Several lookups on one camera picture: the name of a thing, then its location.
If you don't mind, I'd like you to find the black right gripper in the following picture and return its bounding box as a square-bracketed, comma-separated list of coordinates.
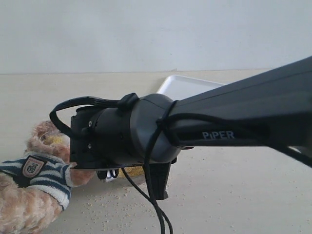
[149, 158, 177, 200]

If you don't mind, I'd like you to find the tan plush teddy bear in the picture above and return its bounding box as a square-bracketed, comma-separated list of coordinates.
[0, 120, 95, 234]

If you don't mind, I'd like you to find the dark brown wooden spoon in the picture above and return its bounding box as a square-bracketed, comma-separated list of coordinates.
[183, 146, 194, 150]

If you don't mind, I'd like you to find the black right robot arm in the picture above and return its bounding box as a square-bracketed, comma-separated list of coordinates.
[70, 58, 312, 200]

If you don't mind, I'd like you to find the steel bowl of yellow grain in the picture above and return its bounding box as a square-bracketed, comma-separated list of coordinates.
[114, 166, 146, 187]

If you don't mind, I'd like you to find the white rectangular foam tray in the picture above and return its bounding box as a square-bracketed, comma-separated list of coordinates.
[157, 75, 224, 94]

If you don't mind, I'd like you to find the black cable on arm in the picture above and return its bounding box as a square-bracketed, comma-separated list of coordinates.
[120, 99, 312, 234]

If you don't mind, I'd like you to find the black flat ribbon cable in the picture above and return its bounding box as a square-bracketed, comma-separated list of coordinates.
[49, 96, 132, 137]

